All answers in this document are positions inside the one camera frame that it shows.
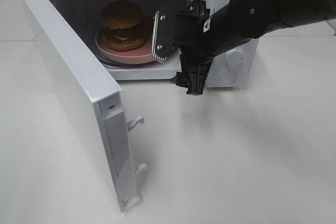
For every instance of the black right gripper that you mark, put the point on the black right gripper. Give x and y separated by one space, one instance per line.
184 30

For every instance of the pink round plate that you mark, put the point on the pink round plate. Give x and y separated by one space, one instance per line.
146 48

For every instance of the round white door button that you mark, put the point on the round white door button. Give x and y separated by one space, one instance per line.
228 78

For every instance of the burger with sesame-free bun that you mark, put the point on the burger with sesame-free bun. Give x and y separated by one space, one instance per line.
123 26

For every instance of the white microwave door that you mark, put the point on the white microwave door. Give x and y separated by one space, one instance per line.
91 98

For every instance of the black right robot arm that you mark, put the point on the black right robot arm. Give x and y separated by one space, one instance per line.
240 21

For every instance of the glass microwave turntable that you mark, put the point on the glass microwave turntable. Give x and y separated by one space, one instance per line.
126 64

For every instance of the lower white timer knob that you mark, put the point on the lower white timer knob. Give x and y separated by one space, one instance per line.
234 57

